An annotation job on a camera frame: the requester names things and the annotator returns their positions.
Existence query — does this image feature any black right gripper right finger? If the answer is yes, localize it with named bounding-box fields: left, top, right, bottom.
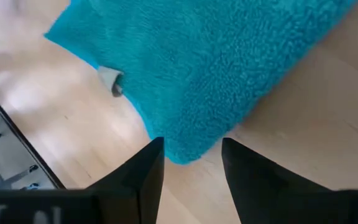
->
left=221, top=137, right=358, bottom=224

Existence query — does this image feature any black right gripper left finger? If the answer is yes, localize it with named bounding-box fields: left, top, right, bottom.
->
left=0, top=136, right=165, bottom=224

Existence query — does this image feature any teal microfiber towel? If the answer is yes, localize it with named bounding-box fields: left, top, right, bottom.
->
left=44, top=0, right=358, bottom=166

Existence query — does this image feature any long black frame bar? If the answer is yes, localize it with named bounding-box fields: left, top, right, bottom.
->
left=0, top=80, right=67, bottom=190

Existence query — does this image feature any silver mounting bracket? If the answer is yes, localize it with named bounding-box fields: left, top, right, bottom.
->
left=0, top=93, right=58, bottom=191

